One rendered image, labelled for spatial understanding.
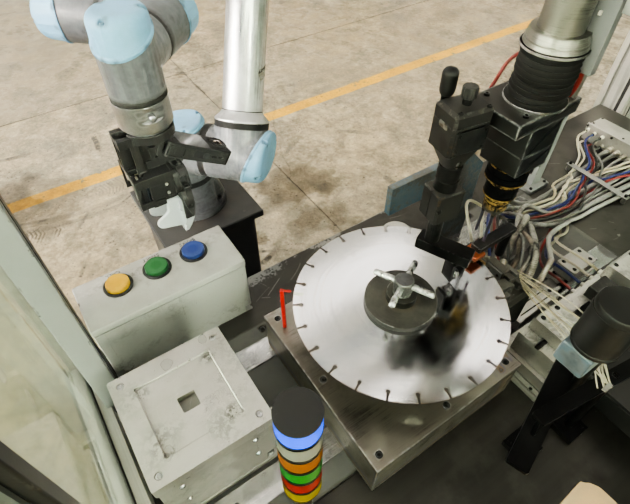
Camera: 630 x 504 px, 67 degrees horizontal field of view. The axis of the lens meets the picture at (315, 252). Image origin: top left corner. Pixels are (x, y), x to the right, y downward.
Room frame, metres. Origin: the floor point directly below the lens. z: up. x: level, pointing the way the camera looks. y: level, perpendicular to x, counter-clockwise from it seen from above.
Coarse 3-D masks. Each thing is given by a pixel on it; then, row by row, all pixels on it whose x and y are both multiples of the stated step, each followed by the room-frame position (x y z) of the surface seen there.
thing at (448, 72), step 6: (450, 66) 0.54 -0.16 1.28; (444, 72) 0.53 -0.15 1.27; (450, 72) 0.53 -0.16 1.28; (456, 72) 0.53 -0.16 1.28; (444, 78) 0.53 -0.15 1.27; (450, 78) 0.53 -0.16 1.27; (456, 78) 0.53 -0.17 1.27; (444, 84) 0.53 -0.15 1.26; (450, 84) 0.53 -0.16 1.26; (456, 84) 0.53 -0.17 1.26; (444, 90) 0.53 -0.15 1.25; (450, 90) 0.53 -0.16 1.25; (444, 96) 0.53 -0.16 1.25; (450, 96) 0.53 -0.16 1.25
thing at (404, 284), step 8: (416, 264) 0.47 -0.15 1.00; (376, 272) 0.46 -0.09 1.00; (384, 272) 0.46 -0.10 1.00; (408, 272) 0.46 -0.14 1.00; (392, 280) 0.44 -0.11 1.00; (400, 280) 0.44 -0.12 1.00; (408, 280) 0.44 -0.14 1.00; (400, 288) 0.43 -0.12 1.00; (408, 288) 0.43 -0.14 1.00; (416, 288) 0.43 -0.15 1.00; (424, 288) 0.43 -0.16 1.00; (392, 296) 0.41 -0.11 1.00; (400, 296) 0.42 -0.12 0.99; (408, 296) 0.43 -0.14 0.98; (432, 296) 0.41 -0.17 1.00; (392, 304) 0.40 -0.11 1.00
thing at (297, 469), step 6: (318, 456) 0.16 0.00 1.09; (282, 462) 0.16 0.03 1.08; (288, 462) 0.15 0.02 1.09; (312, 462) 0.15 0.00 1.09; (318, 462) 0.16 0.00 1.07; (288, 468) 0.15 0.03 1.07; (294, 468) 0.15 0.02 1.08; (300, 468) 0.15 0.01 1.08; (306, 468) 0.15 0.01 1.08; (312, 468) 0.15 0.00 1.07; (294, 474) 0.15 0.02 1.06; (300, 474) 0.15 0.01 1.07
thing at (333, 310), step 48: (336, 240) 0.57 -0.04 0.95; (384, 240) 0.57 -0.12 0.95; (336, 288) 0.46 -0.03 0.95; (480, 288) 0.46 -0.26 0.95; (336, 336) 0.38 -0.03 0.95; (384, 336) 0.38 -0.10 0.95; (432, 336) 0.38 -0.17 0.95; (480, 336) 0.38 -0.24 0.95; (384, 384) 0.30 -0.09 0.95; (432, 384) 0.30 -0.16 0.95
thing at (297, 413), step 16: (288, 400) 0.18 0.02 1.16; (304, 400) 0.18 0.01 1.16; (320, 400) 0.18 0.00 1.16; (272, 416) 0.17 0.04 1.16; (288, 416) 0.17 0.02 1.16; (304, 416) 0.17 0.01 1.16; (320, 416) 0.17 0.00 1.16; (288, 432) 0.15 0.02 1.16; (304, 432) 0.15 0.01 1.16; (320, 432) 0.16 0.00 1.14; (288, 448) 0.15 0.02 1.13; (304, 448) 0.15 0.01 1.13
